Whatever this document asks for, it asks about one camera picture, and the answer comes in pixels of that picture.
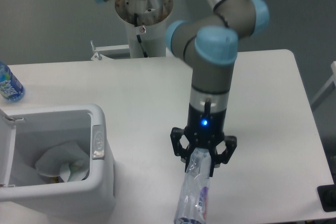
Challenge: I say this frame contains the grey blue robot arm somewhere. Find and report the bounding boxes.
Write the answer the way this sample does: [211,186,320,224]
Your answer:
[95,0,269,169]

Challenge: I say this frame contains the black clamp at table edge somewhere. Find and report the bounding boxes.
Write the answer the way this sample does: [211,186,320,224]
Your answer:
[317,184,335,212]

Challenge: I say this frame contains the white metal base frame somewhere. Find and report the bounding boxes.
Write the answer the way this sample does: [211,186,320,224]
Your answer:
[90,40,131,61]

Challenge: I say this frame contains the crushed clear plastic bottle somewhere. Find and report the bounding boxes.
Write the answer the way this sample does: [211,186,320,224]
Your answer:
[174,148,211,223]

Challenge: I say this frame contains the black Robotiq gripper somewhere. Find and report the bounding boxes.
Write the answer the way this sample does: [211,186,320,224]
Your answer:
[170,105,237,177]

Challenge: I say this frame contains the white plastic trash can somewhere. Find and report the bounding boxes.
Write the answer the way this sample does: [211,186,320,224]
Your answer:
[1,104,116,216]

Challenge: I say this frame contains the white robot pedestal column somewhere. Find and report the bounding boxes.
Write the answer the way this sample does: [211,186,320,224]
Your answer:
[115,0,173,58]

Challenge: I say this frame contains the black cable on pedestal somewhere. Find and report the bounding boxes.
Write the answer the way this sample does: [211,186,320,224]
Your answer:
[133,12,149,58]

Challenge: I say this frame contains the white paper wrapper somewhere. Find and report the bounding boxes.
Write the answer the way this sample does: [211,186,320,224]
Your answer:
[35,141,90,182]

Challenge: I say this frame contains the white frame at right edge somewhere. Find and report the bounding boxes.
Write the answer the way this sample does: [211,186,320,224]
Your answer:
[310,61,335,111]

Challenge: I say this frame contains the blue labelled water bottle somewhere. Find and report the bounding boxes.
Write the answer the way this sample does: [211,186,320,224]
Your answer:
[1,62,25,102]

